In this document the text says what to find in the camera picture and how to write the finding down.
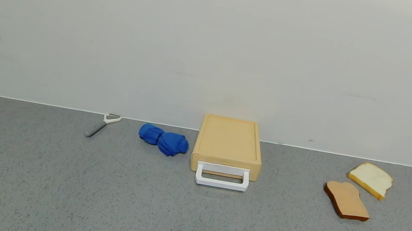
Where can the yellow drawer cabinet case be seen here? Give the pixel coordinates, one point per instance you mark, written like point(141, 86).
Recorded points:
point(229, 138)

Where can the blue crumpled cloth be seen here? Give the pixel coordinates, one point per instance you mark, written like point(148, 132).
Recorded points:
point(171, 143)

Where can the grey and white peeler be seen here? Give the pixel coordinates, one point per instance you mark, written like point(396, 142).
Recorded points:
point(95, 129)

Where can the brown toast slice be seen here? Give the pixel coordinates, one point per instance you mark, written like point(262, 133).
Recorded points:
point(348, 200)

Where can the white bread slice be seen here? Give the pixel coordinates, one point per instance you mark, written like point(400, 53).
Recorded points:
point(371, 176)

